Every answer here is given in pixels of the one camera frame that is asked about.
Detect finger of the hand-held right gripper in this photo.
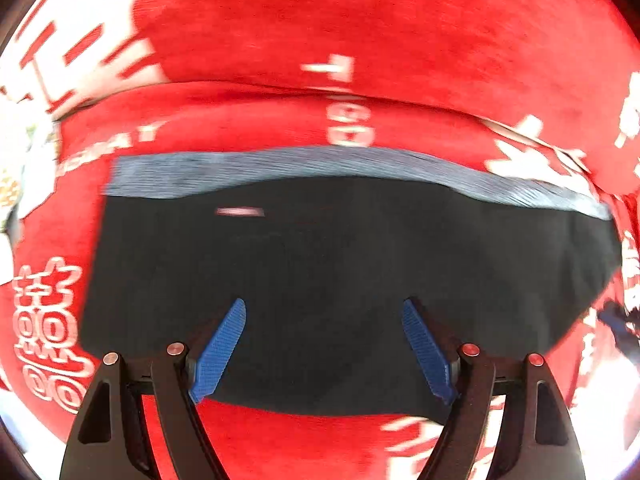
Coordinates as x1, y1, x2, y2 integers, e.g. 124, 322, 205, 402
597, 299, 640, 356

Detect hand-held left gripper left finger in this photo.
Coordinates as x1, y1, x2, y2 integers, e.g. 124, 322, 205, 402
59, 297, 247, 480

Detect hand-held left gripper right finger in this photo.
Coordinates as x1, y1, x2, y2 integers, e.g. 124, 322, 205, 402
401, 297, 587, 480

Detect black pants with blue-grey waistband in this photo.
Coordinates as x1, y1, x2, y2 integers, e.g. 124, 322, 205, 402
80, 146, 623, 423

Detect white floral cloth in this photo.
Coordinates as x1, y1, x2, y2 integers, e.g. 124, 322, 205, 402
0, 95, 63, 286

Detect red printed blanket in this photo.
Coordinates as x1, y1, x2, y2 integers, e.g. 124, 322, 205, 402
0, 0, 640, 480

